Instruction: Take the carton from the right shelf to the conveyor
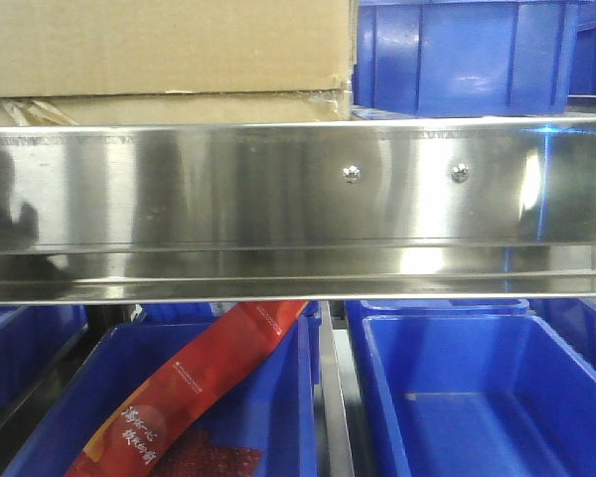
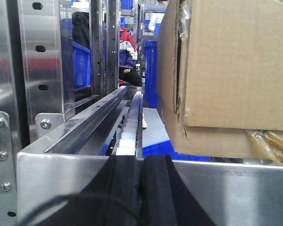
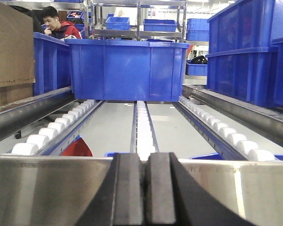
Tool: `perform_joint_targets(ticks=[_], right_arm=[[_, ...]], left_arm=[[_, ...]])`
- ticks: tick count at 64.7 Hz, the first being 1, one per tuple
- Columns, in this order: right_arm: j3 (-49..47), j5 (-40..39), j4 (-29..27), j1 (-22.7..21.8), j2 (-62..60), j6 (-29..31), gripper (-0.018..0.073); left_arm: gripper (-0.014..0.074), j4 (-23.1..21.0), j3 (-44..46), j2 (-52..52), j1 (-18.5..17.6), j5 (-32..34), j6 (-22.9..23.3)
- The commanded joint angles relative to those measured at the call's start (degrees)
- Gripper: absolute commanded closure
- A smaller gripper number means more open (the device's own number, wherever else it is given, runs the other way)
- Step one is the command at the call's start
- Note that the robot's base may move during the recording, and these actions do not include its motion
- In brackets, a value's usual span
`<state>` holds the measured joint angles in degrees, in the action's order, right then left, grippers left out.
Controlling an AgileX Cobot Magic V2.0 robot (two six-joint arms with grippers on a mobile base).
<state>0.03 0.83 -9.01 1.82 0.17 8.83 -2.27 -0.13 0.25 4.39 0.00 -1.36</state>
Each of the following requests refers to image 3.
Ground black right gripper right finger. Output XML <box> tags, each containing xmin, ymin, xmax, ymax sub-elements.
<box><xmin>145</xmin><ymin>153</ymin><xmax>252</xmax><ymax>226</ymax></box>

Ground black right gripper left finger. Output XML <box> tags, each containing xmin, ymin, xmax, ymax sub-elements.
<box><xmin>76</xmin><ymin>153</ymin><xmax>144</xmax><ymax>226</ymax></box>

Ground brown cardboard carton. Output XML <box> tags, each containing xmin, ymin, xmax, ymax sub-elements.
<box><xmin>0</xmin><ymin>2</ymin><xmax>35</xmax><ymax>107</ymax></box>

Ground middle white roller track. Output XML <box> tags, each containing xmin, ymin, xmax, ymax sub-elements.
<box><xmin>130</xmin><ymin>101</ymin><xmax>159</xmax><ymax>161</ymax></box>

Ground white roller track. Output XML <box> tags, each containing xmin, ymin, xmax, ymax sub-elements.
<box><xmin>8</xmin><ymin>99</ymin><xmax>105</xmax><ymax>156</ymax></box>
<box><xmin>173</xmin><ymin>96</ymin><xmax>278</xmax><ymax>162</ymax></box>
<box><xmin>130</xmin><ymin>101</ymin><xmax>159</xmax><ymax>161</ymax></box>

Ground red snack package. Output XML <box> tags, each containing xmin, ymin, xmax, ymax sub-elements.
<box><xmin>60</xmin><ymin>135</ymin><xmax>92</xmax><ymax>157</ymax></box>

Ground right white roller track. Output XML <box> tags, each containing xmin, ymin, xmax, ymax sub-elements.
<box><xmin>173</xmin><ymin>96</ymin><xmax>278</xmax><ymax>162</ymax></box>

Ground left white roller track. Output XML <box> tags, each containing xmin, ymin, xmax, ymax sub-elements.
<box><xmin>8</xmin><ymin>99</ymin><xmax>105</xmax><ymax>156</ymax></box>

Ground large blue plastic bin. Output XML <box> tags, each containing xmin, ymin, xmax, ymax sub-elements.
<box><xmin>66</xmin><ymin>39</ymin><xmax>189</xmax><ymax>102</ymax></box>

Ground blue bin at left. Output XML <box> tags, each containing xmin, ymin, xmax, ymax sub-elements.
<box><xmin>33</xmin><ymin>32</ymin><xmax>71</xmax><ymax>96</ymax></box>

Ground stacked blue bins at right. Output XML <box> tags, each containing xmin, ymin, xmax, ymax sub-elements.
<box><xmin>207</xmin><ymin>0</ymin><xmax>283</xmax><ymax>107</ymax></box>

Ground background steel rack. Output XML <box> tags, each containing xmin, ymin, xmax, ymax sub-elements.
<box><xmin>83</xmin><ymin>0</ymin><xmax>188</xmax><ymax>42</ymax></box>

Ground far stacked blue crates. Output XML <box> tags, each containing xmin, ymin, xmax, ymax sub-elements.
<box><xmin>186</xmin><ymin>18</ymin><xmax>209</xmax><ymax>41</ymax></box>

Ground small blue bin on rack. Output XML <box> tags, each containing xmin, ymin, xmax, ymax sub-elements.
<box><xmin>106</xmin><ymin>16</ymin><xmax>130</xmax><ymax>31</ymax></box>

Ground man in red jacket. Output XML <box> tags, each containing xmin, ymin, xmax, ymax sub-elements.
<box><xmin>41</xmin><ymin>6</ymin><xmax>82</xmax><ymax>40</ymax></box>

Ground steel shelf front rail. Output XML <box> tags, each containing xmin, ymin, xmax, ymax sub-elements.
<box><xmin>0</xmin><ymin>155</ymin><xmax>283</xmax><ymax>226</ymax></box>

